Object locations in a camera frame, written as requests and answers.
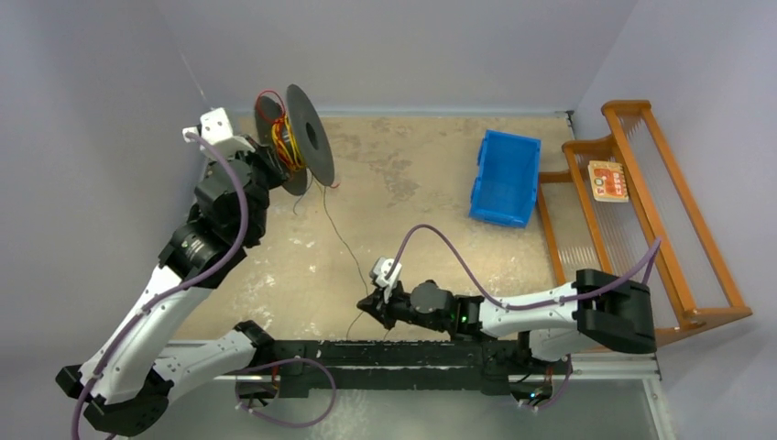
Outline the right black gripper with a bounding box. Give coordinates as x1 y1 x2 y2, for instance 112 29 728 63
358 280 449 334

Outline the thin black cable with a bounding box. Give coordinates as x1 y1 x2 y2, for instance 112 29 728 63
292 181 396 341

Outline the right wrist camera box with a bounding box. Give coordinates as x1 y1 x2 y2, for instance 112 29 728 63
370 257 402 303

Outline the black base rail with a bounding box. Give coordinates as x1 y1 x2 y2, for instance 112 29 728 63
238 340 568 398

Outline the orange wooden rack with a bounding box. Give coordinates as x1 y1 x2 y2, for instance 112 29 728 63
537 100 753 346

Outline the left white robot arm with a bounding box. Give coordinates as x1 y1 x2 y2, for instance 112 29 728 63
56 148 288 439

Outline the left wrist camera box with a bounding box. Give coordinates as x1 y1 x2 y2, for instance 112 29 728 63
181 107 256 159

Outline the orange patterned card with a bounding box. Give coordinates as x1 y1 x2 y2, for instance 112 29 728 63
587 160 629 203

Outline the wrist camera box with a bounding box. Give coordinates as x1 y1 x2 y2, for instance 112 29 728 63
370 257 402 303
181 107 256 159

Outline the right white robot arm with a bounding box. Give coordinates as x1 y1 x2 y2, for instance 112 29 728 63
356 269 657 373

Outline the black cable spool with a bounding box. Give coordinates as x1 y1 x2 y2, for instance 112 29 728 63
254 83 335 196

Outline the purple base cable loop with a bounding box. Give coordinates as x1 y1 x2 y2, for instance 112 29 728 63
233 357 338 429

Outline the red wire on spool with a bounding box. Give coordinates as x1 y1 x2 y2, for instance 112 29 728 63
255 89 287 126

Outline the blue plastic bin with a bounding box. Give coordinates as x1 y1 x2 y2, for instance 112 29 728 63
469 129 542 228

